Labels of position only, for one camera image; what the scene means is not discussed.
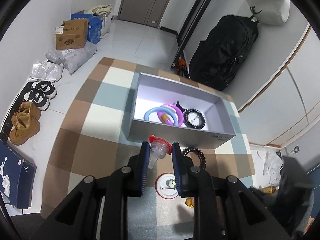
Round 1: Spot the round red-rimmed lid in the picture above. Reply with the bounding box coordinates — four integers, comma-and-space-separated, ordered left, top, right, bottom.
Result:
155, 173, 178, 199

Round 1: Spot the brown cardboard box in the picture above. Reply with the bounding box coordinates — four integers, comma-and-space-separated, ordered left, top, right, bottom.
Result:
55, 18, 88, 50

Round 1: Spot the crumpled silver plastic bag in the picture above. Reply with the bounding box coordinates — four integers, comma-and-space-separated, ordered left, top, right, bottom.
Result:
27, 61, 63, 82

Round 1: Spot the beige tote bag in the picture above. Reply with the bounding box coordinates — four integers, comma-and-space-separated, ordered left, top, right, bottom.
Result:
88, 4, 113, 38

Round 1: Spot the grey cardboard box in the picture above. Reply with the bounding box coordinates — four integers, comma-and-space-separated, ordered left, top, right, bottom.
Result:
125, 73, 235, 148

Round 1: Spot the black beaded bracelet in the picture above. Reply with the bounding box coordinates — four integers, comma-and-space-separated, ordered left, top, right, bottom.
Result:
182, 147, 207, 170
183, 108, 206, 131

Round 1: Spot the black white sneaker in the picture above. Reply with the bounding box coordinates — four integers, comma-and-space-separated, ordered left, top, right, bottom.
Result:
32, 81, 57, 99
23, 90, 49, 111

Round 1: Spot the black clothes rack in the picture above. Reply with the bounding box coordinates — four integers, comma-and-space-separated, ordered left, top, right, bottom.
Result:
171, 0, 211, 69

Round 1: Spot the navy jordan shoe box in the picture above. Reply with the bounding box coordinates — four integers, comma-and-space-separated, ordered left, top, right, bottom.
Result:
0, 142, 36, 209

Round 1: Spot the white plastic mailer bag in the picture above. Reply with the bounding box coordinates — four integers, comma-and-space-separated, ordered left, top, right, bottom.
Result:
45, 41, 97, 75

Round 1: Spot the checkered plaid cloth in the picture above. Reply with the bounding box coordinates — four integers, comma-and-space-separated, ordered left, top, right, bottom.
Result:
40, 56, 256, 240

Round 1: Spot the blue cardboard box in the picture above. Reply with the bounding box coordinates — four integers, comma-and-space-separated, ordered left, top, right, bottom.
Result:
71, 13, 103, 44

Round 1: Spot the tan suede boot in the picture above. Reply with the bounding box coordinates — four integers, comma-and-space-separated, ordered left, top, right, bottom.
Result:
9, 119, 40, 146
11, 102, 41, 126

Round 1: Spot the orange black small tool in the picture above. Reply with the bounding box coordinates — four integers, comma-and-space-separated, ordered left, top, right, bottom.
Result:
175, 59, 189, 78

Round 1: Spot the blue ring bracelet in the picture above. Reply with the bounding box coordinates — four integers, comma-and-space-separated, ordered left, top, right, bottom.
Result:
143, 106, 172, 123

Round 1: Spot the white ring bracelet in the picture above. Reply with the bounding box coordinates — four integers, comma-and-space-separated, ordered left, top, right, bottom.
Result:
160, 104, 185, 127

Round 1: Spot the orange yellow small toy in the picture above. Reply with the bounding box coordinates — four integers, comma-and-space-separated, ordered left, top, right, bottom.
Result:
161, 114, 171, 124

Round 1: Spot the clear red-capped jar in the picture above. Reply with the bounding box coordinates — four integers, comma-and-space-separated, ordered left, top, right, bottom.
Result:
148, 135, 172, 169

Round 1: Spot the grey brown door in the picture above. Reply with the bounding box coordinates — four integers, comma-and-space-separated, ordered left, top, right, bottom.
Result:
117, 0, 170, 28

